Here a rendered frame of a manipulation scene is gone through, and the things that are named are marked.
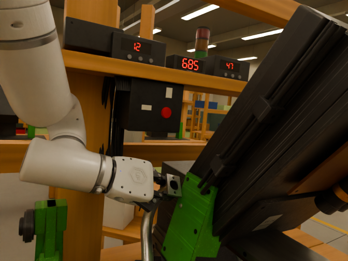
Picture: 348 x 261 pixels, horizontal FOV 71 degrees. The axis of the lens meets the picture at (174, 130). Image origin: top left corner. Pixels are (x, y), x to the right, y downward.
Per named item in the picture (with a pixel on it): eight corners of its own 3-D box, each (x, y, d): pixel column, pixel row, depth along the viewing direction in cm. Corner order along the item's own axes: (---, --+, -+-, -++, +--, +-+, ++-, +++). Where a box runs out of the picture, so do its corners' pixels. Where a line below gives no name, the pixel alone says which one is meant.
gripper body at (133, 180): (108, 189, 47) (157, 199, 53) (112, 146, 54) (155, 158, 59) (93, 203, 52) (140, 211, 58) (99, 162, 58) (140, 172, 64)
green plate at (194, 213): (212, 283, 55) (241, 193, 55) (183, 283, 51) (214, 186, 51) (186, 253, 65) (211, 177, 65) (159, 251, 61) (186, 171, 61)
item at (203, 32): (211, 40, 92) (212, 28, 92) (200, 37, 90) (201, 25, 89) (203, 42, 97) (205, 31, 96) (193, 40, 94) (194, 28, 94)
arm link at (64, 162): (87, 168, 57) (85, 201, 51) (24, 153, 51) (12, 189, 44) (101, 143, 54) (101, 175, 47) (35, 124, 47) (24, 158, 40)
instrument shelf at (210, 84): (289, 99, 97) (290, 89, 96) (22, 60, 54) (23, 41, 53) (244, 98, 118) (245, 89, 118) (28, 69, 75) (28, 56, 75)
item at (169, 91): (180, 133, 76) (185, 84, 75) (128, 131, 68) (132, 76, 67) (163, 128, 87) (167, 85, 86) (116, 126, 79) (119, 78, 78)
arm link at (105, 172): (99, 184, 46) (113, 187, 48) (103, 146, 52) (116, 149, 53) (84, 201, 52) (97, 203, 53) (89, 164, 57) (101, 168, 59)
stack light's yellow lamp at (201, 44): (209, 52, 93) (211, 40, 92) (199, 50, 90) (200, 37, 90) (202, 54, 97) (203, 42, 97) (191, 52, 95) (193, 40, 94)
